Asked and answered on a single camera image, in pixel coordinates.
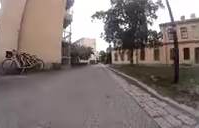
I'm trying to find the grey asphalt road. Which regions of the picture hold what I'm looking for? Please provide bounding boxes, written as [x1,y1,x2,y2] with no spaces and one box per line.
[0,63,161,128]

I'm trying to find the distant pale building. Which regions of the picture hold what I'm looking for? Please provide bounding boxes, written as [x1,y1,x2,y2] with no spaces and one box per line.
[72,37,98,64]

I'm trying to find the leaning dark pole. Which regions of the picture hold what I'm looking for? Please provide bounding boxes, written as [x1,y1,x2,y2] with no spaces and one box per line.
[165,0,180,84]

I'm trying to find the grass lawn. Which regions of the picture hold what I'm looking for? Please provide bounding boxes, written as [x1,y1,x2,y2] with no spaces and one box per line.
[110,63,199,113]

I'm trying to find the stone kerb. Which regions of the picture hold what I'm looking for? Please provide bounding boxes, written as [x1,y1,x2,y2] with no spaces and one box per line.
[103,64,199,125]

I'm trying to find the green bushes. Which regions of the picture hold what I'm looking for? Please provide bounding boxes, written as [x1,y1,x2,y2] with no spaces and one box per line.
[69,44,95,65]

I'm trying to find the long beige two-storey building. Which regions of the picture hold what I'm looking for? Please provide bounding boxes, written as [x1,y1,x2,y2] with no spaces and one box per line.
[110,13,199,66]

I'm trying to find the large dark tree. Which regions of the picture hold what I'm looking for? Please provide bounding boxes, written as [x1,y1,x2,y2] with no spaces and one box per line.
[91,0,165,65]

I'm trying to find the beige tall building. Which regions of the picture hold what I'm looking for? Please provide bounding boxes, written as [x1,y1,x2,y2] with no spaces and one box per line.
[0,0,75,79]

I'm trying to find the parked bicycles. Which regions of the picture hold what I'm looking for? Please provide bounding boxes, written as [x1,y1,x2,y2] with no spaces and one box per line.
[0,49,46,75]

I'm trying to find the grey stone paved strip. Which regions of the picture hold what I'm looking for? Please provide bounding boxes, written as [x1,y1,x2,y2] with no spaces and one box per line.
[98,63,199,128]

